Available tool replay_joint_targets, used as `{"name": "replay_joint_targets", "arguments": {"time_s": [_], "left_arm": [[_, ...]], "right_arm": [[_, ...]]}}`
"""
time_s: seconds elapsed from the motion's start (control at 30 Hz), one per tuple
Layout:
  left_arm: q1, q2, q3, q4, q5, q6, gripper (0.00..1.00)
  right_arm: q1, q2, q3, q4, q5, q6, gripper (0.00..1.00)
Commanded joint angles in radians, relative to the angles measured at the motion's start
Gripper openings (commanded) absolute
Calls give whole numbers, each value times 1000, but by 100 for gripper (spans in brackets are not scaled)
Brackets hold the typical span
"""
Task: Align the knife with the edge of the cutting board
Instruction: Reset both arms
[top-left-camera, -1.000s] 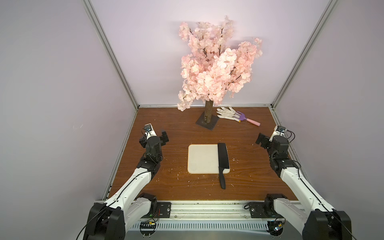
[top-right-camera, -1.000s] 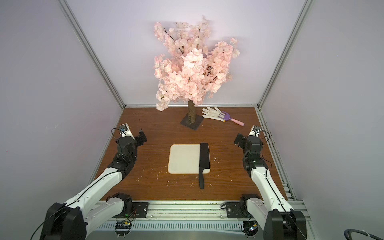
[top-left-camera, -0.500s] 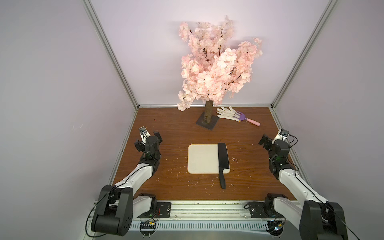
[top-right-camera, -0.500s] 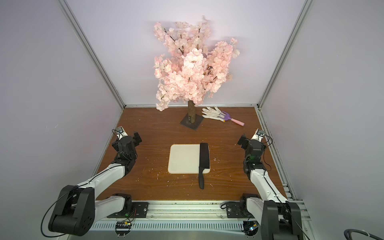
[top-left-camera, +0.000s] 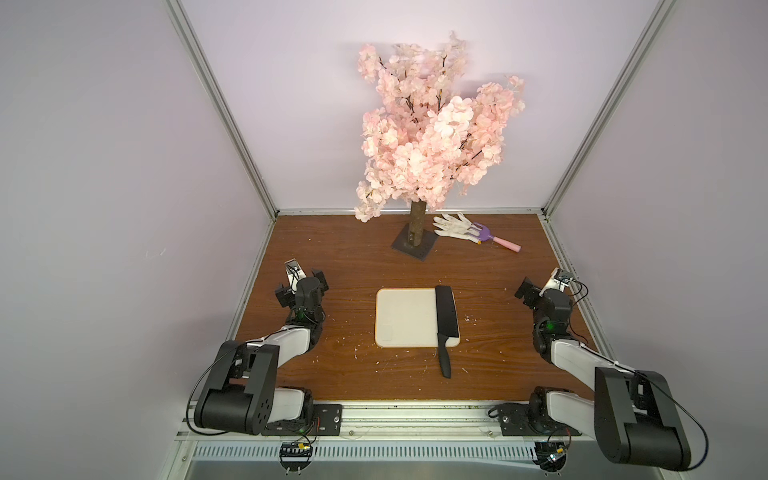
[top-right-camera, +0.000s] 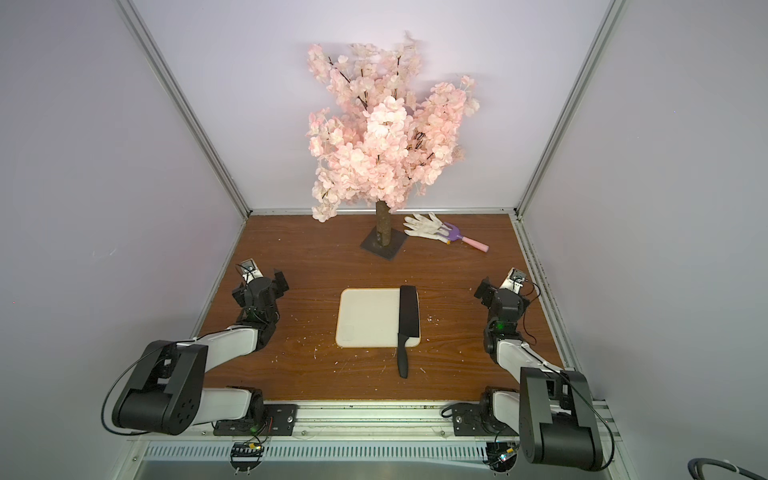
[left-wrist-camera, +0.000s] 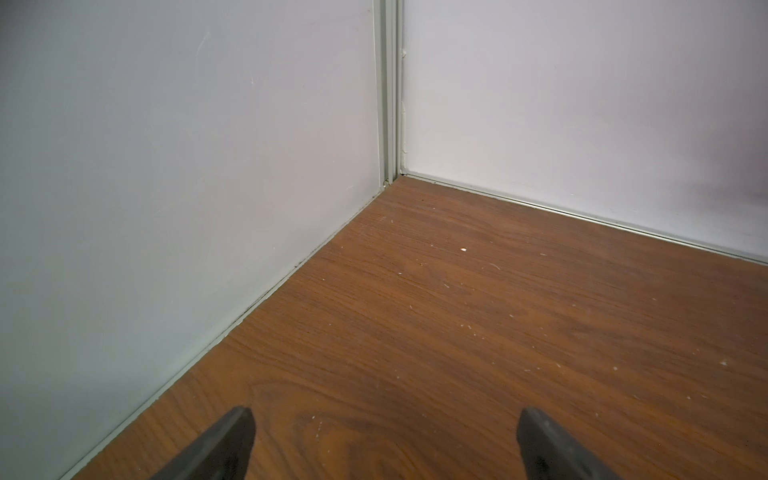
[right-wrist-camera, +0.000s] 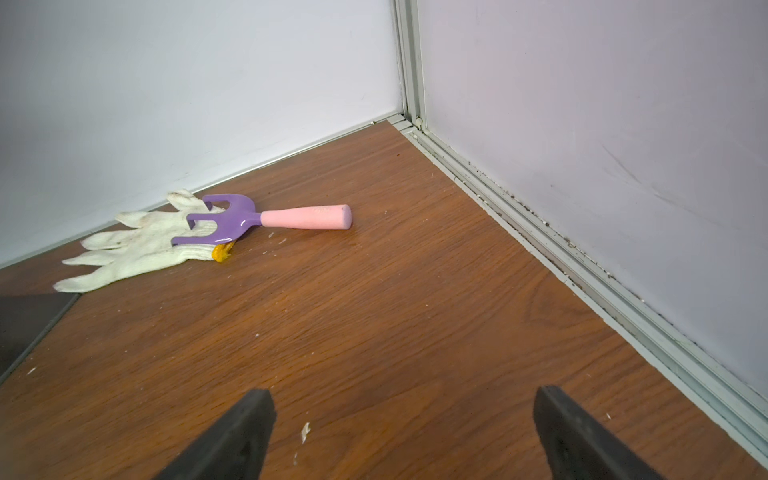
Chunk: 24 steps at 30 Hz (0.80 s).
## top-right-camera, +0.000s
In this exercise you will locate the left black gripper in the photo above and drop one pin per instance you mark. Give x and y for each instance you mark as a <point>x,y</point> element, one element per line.
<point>273,285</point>

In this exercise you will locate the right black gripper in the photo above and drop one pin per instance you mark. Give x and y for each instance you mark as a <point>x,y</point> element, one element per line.
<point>501,297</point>

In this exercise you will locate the black cleaver knife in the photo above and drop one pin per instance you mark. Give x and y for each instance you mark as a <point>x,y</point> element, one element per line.
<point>408,326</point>

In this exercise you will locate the cream cutting board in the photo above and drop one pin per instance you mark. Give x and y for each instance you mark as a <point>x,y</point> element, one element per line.
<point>368,318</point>

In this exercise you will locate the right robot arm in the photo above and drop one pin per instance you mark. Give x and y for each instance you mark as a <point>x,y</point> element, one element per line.
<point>552,411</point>

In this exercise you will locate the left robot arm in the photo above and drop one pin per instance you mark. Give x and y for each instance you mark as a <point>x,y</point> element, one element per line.
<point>165,391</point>

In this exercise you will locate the right circuit board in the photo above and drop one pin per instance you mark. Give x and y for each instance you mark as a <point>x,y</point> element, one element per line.
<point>501,456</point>

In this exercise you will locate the circuit board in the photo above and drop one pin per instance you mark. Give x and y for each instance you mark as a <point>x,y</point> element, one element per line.
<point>246,456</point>
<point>501,456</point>

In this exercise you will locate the left circuit board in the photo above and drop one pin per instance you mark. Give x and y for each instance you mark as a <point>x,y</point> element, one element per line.
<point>246,456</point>

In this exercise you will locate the purple pink garden rake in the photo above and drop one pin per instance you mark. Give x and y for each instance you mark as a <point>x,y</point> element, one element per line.
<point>452,233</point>

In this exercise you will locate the white work glove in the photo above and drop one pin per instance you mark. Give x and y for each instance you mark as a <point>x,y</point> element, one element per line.
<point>426,226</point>

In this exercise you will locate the pink cherry blossom tree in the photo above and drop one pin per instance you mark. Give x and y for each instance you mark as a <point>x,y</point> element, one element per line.
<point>386,143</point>

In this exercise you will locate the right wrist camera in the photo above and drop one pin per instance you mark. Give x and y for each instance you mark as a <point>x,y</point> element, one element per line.
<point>514,281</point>

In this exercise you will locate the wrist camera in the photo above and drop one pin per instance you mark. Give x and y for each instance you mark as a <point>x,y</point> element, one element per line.
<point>514,281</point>
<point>249,271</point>

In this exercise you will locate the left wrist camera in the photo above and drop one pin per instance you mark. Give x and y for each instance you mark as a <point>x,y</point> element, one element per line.
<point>249,271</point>

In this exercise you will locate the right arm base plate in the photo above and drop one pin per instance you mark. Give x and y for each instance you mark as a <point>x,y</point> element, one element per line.
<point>467,420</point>

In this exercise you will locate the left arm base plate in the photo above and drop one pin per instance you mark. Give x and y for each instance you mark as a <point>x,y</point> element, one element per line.
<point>269,420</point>

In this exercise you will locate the aluminium front rail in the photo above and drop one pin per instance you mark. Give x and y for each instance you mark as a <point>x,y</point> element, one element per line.
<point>363,420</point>

